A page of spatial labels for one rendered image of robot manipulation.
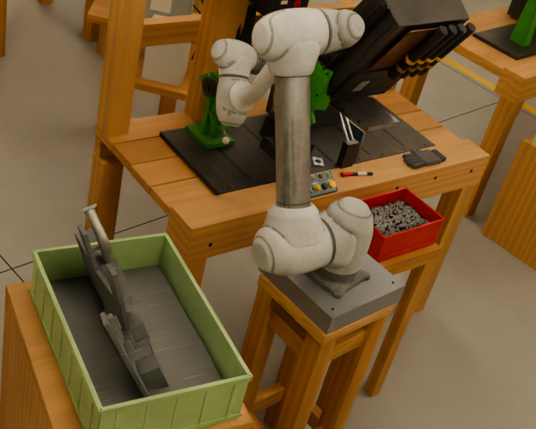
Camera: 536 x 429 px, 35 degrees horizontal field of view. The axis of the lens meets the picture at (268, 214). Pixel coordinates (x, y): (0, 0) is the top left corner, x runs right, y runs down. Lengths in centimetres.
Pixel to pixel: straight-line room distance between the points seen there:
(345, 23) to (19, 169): 252
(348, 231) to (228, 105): 63
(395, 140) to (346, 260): 113
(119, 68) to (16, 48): 267
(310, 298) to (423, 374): 139
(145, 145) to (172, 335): 95
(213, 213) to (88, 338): 69
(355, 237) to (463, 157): 121
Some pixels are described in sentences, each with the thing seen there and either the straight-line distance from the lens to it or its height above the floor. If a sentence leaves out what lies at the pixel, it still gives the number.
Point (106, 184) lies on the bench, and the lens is 337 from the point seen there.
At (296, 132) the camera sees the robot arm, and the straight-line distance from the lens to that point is 241.
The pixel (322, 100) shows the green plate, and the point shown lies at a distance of 322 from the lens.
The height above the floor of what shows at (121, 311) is 102.
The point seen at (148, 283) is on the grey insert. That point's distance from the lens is 266.
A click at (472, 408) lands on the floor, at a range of 389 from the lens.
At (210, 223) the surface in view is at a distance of 285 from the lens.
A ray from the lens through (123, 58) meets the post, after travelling 309.
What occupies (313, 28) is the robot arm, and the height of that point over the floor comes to 168.
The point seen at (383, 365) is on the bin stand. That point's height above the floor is 19.
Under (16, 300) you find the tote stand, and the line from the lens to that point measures 264.
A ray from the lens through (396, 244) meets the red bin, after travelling 307.
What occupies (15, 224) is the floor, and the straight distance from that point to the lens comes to 421.
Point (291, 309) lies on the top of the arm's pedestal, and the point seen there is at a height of 83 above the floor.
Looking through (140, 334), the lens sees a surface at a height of 94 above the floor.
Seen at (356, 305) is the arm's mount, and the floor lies 92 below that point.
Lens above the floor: 258
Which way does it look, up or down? 35 degrees down
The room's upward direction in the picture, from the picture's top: 15 degrees clockwise
